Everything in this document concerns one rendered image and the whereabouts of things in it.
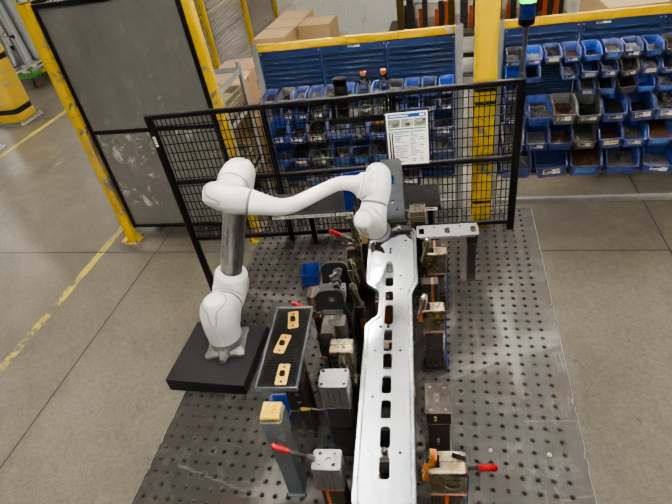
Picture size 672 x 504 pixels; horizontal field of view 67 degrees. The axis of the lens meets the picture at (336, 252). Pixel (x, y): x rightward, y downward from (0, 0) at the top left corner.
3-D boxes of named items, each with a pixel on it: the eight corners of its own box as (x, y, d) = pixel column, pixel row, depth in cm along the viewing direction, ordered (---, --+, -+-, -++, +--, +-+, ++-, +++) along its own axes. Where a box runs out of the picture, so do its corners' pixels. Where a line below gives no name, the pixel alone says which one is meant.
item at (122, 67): (269, 233, 441) (199, -23, 321) (264, 243, 430) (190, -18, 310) (132, 235, 471) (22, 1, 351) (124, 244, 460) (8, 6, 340)
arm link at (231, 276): (207, 313, 240) (219, 283, 258) (241, 319, 241) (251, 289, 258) (211, 169, 194) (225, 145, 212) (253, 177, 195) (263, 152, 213)
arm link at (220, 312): (203, 348, 227) (189, 312, 215) (213, 319, 242) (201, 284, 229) (238, 347, 225) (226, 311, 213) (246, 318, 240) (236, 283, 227)
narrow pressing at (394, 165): (405, 219, 253) (401, 158, 233) (382, 221, 255) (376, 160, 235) (405, 219, 254) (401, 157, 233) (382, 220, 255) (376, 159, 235)
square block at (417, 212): (428, 268, 267) (425, 211, 246) (412, 269, 269) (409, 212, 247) (427, 259, 274) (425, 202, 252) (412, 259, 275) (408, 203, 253)
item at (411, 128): (431, 164, 264) (429, 107, 245) (387, 167, 268) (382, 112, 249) (431, 162, 266) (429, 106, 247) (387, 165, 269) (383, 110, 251)
